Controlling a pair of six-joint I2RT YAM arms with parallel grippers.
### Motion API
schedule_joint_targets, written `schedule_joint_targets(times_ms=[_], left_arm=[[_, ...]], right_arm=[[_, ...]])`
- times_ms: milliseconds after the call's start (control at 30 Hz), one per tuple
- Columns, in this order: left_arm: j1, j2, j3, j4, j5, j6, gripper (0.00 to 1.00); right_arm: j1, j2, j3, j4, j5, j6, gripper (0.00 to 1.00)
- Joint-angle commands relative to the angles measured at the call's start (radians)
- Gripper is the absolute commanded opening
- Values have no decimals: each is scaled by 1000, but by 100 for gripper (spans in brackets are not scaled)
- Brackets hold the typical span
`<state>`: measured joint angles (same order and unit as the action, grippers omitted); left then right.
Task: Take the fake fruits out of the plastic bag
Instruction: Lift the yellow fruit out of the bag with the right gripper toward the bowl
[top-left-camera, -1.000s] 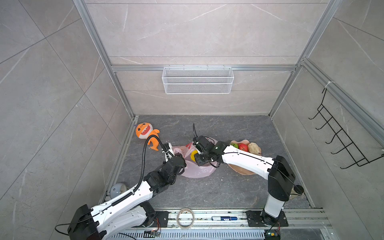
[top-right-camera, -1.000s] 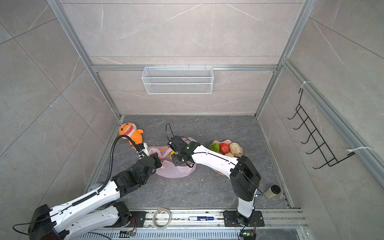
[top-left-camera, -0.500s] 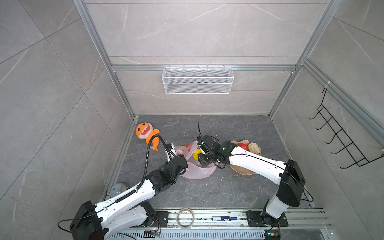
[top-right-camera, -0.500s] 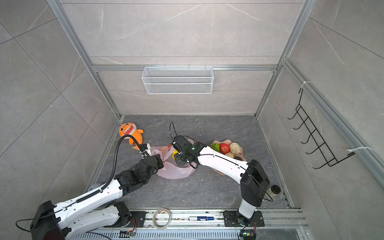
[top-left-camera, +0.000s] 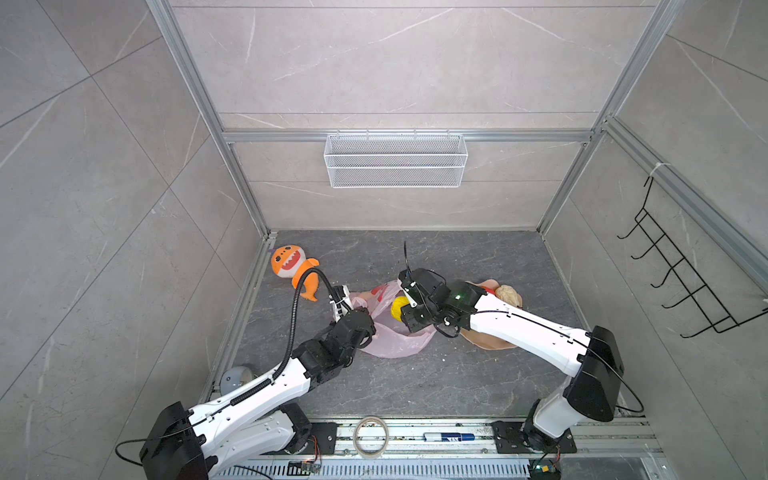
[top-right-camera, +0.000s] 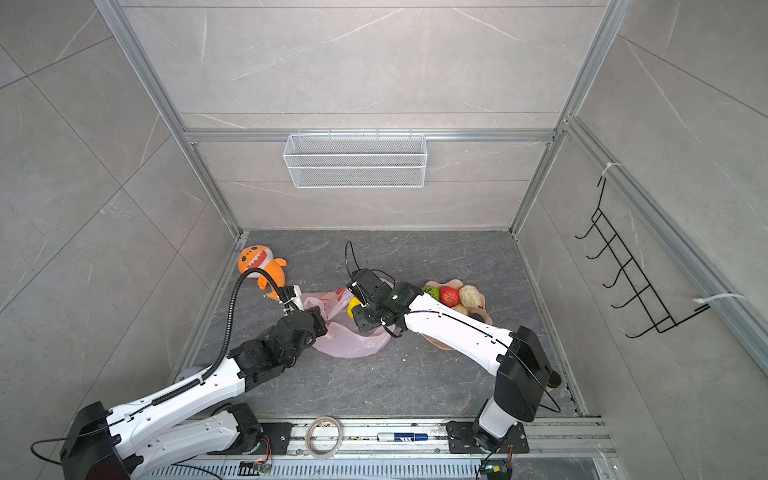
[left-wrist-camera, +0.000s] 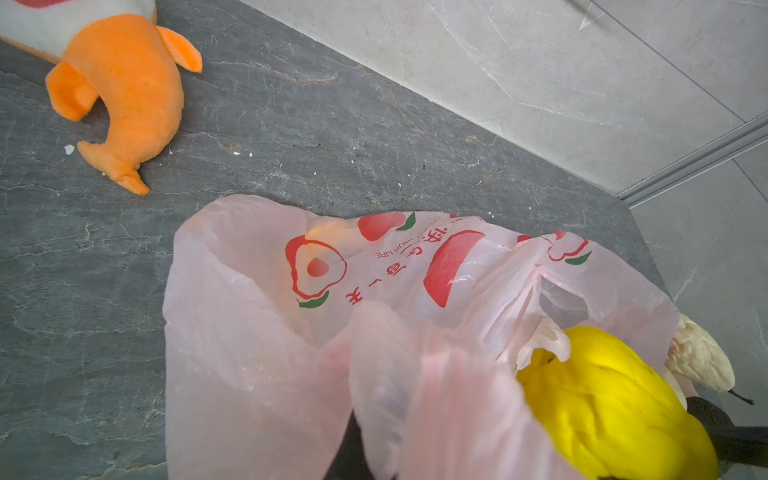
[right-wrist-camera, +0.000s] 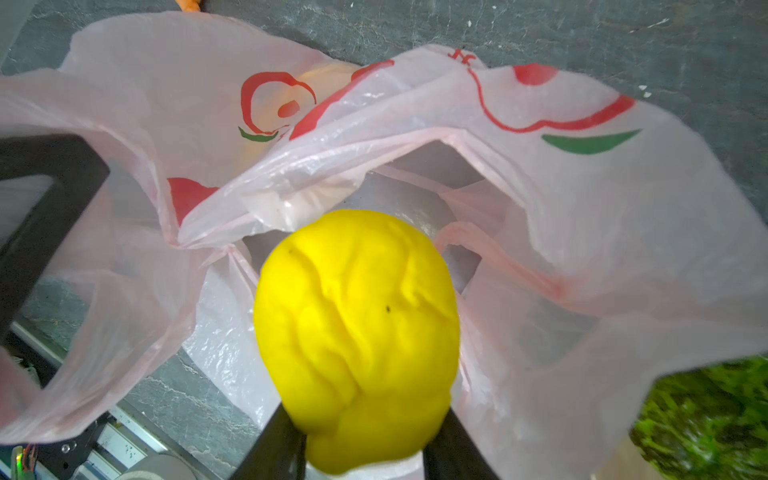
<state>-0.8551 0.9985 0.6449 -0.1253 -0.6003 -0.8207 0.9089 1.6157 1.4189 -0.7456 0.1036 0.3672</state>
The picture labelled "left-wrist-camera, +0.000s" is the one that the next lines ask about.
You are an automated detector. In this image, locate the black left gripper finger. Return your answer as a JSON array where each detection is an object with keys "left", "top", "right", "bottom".
[{"left": 324, "top": 413, "right": 374, "bottom": 480}]

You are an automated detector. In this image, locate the pink plastic bag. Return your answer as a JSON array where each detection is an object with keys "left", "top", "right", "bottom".
[{"left": 163, "top": 195, "right": 679, "bottom": 479}]

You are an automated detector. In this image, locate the yellow fake lemon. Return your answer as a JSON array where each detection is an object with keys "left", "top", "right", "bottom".
[{"left": 516, "top": 326, "right": 719, "bottom": 479}]

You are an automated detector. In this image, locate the orange shark plush toy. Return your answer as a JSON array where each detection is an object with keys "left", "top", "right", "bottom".
[{"left": 0, "top": 0, "right": 204, "bottom": 197}]

